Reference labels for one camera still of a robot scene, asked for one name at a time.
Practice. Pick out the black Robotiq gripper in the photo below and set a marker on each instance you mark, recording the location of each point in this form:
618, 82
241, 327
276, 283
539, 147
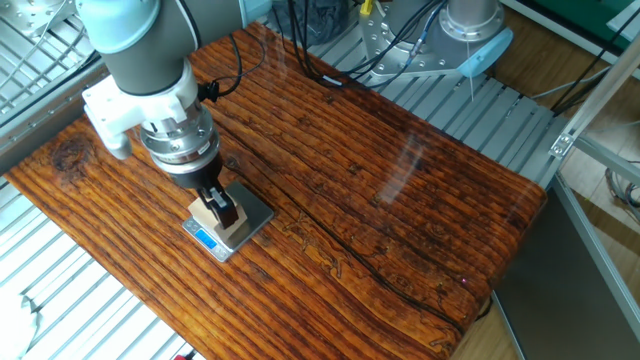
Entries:
197, 175

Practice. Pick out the light wooden block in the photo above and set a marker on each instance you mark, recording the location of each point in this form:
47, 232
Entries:
200, 215

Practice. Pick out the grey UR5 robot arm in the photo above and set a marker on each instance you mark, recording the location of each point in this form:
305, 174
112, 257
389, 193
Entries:
150, 50

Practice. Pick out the silver digital pocket scale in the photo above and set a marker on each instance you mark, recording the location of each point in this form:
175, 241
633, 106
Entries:
257, 210

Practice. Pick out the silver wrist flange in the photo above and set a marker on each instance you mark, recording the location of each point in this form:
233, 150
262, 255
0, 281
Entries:
180, 145

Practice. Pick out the wood grain table board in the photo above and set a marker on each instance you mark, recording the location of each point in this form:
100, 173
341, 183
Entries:
350, 200

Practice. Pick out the dark grey cloth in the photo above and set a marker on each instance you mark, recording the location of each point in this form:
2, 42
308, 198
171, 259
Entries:
325, 20

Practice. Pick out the yellow clamp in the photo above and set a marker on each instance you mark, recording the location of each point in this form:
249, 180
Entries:
366, 6

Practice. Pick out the silver perforated plate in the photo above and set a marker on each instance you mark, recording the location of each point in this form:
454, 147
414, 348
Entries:
30, 12

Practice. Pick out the white zip tie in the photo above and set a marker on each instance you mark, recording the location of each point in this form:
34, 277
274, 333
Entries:
470, 75

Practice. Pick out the grey metal side panel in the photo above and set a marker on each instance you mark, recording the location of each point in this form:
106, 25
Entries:
560, 300

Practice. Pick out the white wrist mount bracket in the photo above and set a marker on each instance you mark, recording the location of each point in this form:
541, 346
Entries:
125, 110

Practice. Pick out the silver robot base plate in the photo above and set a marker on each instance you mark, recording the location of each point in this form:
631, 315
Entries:
380, 45

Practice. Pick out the aluminium frame beam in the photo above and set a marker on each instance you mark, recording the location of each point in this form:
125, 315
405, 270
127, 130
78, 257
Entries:
610, 160
600, 250

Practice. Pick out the aluminium frame post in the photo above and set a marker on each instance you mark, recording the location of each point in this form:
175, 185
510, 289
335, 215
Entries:
600, 95

